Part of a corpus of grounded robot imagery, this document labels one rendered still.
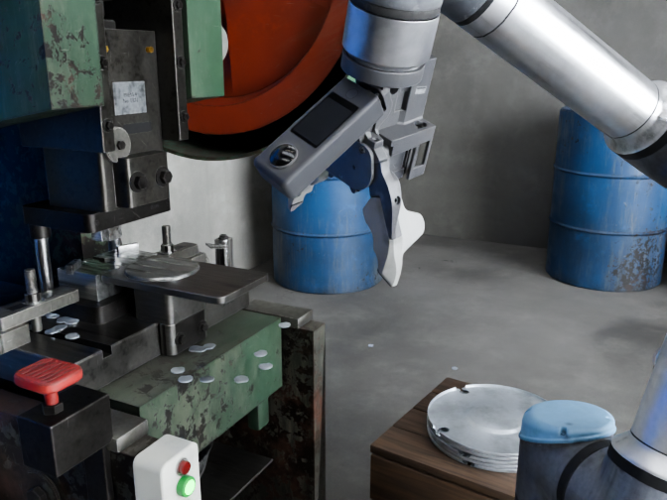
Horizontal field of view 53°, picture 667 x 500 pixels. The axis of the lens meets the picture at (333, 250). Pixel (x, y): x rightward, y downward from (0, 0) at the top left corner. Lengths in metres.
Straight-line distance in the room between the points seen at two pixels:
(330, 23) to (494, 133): 3.04
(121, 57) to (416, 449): 0.93
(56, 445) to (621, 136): 0.76
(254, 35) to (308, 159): 0.90
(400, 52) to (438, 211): 3.92
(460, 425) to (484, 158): 2.99
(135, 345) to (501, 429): 0.76
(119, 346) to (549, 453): 0.64
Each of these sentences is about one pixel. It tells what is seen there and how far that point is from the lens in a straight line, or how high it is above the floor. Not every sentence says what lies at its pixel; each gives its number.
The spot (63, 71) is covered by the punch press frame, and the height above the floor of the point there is 1.11.
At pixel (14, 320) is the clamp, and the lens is 1.13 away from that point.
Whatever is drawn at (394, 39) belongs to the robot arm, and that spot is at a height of 1.14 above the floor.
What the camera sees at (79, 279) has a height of 0.77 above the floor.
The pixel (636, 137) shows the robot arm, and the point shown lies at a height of 1.04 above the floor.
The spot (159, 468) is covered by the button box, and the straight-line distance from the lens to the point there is 0.93.
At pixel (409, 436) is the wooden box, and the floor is 0.35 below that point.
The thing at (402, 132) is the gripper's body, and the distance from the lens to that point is 0.61.
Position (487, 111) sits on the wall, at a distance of 4.28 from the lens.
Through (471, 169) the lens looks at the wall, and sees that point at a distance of 4.35.
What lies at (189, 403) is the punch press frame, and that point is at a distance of 1.12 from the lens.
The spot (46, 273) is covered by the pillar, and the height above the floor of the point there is 0.77.
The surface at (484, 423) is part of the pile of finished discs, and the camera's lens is 1.49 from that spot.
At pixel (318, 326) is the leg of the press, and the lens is 1.33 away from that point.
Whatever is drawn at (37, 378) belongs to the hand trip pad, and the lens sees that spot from 0.89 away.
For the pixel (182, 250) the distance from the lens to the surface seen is 1.39.
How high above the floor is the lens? 1.13
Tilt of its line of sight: 16 degrees down
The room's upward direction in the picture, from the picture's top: straight up
